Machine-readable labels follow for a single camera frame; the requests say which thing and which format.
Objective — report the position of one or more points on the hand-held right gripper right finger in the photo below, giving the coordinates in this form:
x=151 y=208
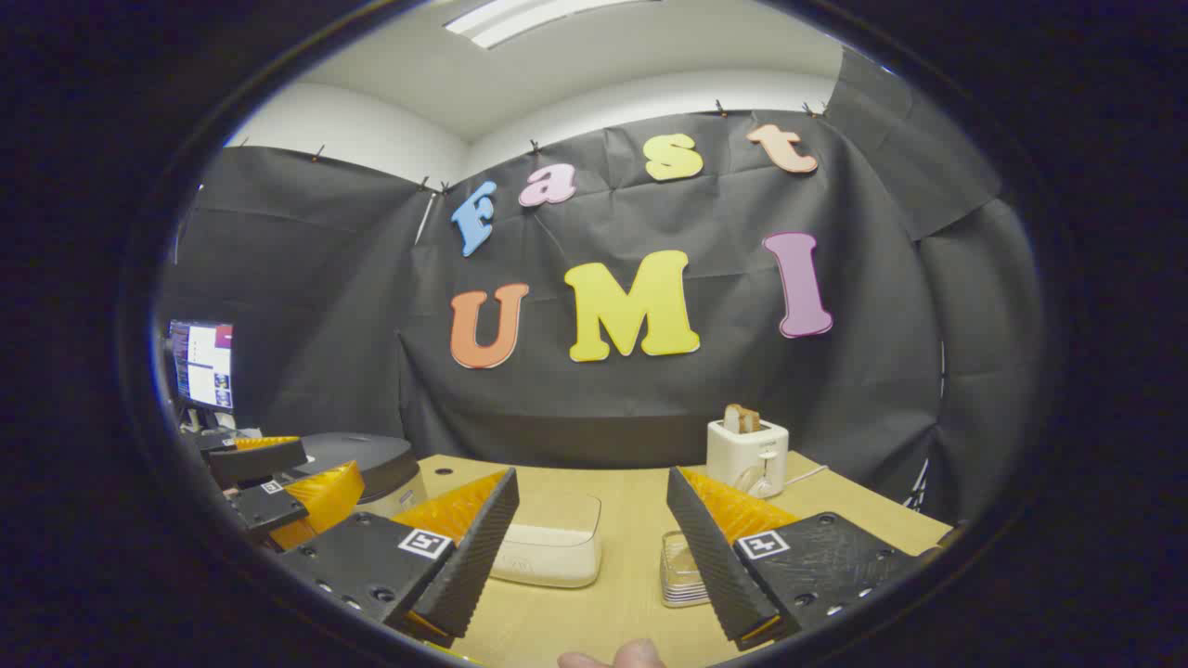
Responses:
x=710 y=566

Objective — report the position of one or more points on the white toaster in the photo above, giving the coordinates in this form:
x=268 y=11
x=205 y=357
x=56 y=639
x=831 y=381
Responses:
x=742 y=459

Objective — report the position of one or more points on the silver black rice cooker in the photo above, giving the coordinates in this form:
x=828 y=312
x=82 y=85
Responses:
x=371 y=459

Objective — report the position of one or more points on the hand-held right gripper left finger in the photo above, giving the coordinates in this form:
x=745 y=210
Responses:
x=478 y=557

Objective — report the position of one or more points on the computer monitor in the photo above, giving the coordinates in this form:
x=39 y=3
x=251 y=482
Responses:
x=204 y=364

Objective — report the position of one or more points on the black backdrop cloth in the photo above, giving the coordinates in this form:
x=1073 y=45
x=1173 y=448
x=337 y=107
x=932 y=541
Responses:
x=650 y=408

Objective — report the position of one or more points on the ceiling light panel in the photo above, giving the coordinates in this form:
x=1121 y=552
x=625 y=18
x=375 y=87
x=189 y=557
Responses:
x=520 y=17

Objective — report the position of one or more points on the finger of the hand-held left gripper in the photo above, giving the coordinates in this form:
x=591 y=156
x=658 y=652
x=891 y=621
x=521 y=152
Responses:
x=269 y=506
x=264 y=462

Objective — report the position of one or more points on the clear plastic container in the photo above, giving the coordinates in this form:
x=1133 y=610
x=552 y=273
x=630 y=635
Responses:
x=548 y=557

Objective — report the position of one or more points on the toasted bread slice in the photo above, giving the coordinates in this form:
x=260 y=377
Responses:
x=742 y=419

